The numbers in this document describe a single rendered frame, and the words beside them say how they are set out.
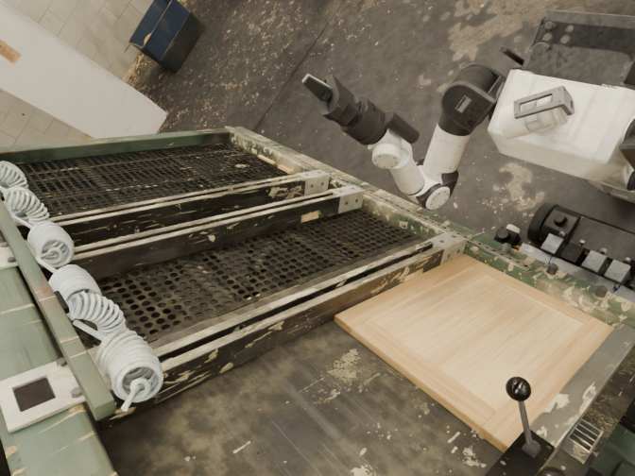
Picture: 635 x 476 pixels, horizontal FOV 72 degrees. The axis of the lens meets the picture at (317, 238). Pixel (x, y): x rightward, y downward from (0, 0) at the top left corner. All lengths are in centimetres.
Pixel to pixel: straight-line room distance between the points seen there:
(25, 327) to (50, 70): 373
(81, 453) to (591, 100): 103
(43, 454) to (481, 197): 222
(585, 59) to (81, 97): 413
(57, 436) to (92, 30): 548
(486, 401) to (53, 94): 421
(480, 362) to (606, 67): 63
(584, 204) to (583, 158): 121
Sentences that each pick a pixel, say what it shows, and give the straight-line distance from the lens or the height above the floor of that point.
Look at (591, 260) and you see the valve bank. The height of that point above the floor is 76.
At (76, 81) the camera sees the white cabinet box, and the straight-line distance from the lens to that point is 457.
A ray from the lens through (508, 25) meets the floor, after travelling 309.
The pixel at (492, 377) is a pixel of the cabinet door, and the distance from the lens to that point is 100.
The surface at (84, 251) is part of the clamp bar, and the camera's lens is 119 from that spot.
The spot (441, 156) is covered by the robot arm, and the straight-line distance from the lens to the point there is 120.
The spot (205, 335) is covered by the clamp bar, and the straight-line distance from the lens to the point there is 87.
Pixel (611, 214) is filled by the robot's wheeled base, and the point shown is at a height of 17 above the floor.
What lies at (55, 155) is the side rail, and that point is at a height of 154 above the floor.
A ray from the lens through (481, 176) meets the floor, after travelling 256.
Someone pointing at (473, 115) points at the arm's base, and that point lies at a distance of 112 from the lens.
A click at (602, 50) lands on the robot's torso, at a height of 140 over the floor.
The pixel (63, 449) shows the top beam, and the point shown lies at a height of 187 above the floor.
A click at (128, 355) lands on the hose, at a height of 185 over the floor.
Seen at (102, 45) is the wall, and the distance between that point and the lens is 602.
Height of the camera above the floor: 221
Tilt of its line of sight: 51 degrees down
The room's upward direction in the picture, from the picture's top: 59 degrees counter-clockwise
